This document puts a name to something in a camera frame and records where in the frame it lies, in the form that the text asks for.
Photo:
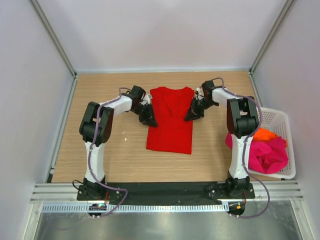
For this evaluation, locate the frame post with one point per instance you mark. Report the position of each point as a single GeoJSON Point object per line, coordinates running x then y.
{"type": "Point", "coordinates": [52, 35]}
{"type": "Point", "coordinates": [280, 19]}

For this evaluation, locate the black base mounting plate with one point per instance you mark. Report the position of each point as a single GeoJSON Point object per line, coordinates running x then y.
{"type": "Point", "coordinates": [164, 193]}

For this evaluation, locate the red t shirt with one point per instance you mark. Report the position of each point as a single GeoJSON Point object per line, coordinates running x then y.
{"type": "Point", "coordinates": [173, 134]}

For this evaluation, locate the right rear frame post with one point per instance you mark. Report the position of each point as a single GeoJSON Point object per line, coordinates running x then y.
{"type": "Point", "coordinates": [280, 19]}

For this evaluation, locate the pink t shirt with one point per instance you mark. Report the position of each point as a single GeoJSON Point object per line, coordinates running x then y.
{"type": "Point", "coordinates": [266, 157]}

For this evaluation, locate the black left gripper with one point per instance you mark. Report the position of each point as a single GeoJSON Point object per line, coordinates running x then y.
{"type": "Point", "coordinates": [149, 116]}

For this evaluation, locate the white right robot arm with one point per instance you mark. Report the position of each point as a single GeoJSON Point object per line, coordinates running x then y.
{"type": "Point", "coordinates": [243, 121]}

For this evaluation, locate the orange t shirt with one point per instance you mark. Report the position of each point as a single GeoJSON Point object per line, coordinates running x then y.
{"type": "Point", "coordinates": [264, 135]}

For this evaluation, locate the white slotted cable duct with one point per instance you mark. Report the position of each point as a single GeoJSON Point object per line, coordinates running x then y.
{"type": "Point", "coordinates": [102, 208]}

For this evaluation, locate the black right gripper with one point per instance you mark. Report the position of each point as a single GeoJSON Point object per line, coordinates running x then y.
{"type": "Point", "coordinates": [194, 113]}

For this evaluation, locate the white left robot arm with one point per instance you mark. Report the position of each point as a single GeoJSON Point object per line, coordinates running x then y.
{"type": "Point", "coordinates": [95, 129]}

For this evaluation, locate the white perforated laundry basket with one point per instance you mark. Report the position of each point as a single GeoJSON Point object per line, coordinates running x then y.
{"type": "Point", "coordinates": [277, 122]}

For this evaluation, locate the left rear frame post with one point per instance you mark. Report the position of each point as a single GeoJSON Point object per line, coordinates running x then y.
{"type": "Point", "coordinates": [52, 35]}

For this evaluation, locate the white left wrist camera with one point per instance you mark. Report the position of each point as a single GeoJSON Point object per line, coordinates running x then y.
{"type": "Point", "coordinates": [147, 99]}

